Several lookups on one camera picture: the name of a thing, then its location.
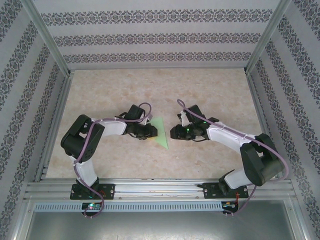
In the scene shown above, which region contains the green paper sheet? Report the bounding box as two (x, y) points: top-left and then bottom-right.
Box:
(149, 116), (170, 151)

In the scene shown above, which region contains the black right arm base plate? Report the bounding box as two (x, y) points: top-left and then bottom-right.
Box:
(203, 182), (248, 200)

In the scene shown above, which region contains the aluminium mounting beam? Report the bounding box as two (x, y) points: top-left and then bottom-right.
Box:
(24, 178), (297, 201)

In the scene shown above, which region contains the aluminium frame bar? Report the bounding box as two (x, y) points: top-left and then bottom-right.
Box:
(7, 196), (35, 240)
(291, 197), (316, 240)

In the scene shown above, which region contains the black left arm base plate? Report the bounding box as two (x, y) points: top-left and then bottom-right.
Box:
(69, 183), (116, 201)

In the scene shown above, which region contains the aluminium frame post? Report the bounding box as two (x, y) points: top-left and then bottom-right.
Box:
(19, 0), (76, 77)
(243, 0), (293, 76)

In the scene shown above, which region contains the grey slotted cable duct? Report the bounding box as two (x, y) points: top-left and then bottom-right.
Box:
(33, 201), (225, 212)

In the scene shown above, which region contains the grey sheet metal panel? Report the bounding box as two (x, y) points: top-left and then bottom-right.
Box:
(24, 199), (307, 240)

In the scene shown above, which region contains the aluminium table side rail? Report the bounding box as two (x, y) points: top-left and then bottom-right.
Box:
(33, 71), (75, 182)
(244, 71), (286, 181)

